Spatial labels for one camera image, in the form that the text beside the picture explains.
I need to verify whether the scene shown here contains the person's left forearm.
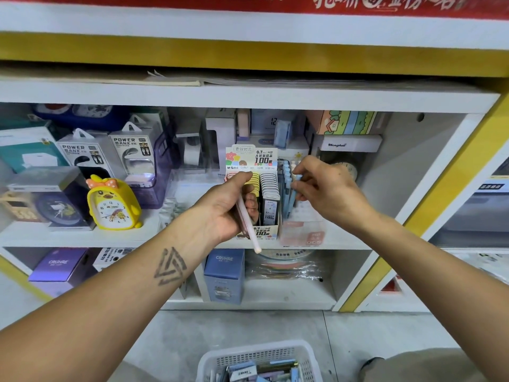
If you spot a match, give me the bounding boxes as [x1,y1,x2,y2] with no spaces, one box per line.
[0,219,216,382]

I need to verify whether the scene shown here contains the purple box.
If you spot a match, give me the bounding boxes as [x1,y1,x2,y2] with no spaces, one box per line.
[28,248,90,298]

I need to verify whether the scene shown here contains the purple translucent container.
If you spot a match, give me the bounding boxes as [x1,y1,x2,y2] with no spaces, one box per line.
[126,131,174,210]

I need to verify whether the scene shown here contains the white shelf with yellow trim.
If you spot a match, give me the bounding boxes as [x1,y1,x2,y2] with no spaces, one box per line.
[0,0,509,315]

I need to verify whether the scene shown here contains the teal white box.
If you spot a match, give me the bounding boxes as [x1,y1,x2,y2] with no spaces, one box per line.
[0,123,68,173]

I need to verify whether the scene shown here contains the pile of lead refill packets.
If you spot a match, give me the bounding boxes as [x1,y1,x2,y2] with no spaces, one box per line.
[213,358,303,382]

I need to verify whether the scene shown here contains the white hanging accessory box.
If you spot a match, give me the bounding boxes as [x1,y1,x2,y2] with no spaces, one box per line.
[108,115,160,184]
[56,128,127,181]

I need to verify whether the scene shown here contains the grey sneaker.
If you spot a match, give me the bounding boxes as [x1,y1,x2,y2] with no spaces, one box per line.
[358,358,383,382]

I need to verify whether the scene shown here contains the bunch of slim pastel packets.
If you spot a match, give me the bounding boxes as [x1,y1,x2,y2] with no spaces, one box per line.
[236,193,264,255]

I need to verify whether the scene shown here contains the stack of wrapped discs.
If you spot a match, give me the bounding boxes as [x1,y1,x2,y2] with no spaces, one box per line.
[245,249,326,282]

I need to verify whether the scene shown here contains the person's right forearm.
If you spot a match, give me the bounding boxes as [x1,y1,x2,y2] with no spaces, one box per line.
[350,204,509,382]

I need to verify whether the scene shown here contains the white plastic basket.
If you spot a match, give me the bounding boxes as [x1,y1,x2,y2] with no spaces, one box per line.
[196,340,323,382]

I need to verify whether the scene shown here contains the clear plastic tray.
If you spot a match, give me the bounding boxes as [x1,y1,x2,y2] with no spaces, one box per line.
[159,177,227,228]

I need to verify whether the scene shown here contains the yellow alarm clock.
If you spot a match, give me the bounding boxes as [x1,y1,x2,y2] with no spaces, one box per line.
[86,175,144,231]

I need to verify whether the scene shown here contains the red banner strip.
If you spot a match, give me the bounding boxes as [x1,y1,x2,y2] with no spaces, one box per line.
[0,0,509,21]

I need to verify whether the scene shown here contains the pastel sticky notes pack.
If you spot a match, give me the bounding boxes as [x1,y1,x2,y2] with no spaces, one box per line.
[306,110,391,136]

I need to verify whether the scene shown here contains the white tall box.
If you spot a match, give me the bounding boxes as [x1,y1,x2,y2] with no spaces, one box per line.
[205,109,237,170]

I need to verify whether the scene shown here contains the white refill display box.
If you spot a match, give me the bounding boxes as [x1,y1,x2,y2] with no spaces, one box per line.
[224,144,281,239]

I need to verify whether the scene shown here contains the large white cardboard box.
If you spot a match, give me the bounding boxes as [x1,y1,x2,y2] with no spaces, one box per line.
[93,247,196,301]

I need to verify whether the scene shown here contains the flat cardboard sheets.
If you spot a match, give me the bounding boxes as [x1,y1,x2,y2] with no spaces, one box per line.
[147,69,502,88]

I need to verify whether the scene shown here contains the white round clock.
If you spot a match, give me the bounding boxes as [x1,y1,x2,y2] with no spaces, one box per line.
[334,161,359,181]

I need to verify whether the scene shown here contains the tape dispenser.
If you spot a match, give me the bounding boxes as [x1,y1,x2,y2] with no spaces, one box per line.
[175,119,206,168]

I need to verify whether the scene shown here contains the blue small carton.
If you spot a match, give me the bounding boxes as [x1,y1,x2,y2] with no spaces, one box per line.
[204,249,246,305]

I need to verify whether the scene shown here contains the person's right hand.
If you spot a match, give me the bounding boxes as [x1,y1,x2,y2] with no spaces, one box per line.
[290,155,375,231]

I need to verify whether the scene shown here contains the clear pink label box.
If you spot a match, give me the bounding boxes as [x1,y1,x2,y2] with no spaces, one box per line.
[278,195,327,249]

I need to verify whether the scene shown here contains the person's left hand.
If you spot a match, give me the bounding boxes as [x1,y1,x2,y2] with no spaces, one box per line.
[191,172,259,245]

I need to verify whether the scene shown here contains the grey digital clock box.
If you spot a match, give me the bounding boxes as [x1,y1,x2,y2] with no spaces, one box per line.
[250,109,297,148]

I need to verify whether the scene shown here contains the clear boxed dark clock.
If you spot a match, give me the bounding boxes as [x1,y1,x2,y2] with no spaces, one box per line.
[6,167,92,231]

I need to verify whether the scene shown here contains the small tan alarm clock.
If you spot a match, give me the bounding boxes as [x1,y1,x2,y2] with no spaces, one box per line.
[0,192,41,223]

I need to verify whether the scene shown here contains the plastic wrapped items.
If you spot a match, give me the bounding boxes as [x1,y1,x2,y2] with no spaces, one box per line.
[453,250,509,285]

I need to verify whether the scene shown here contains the white long box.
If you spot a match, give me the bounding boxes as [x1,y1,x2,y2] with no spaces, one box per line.
[314,135,384,153]

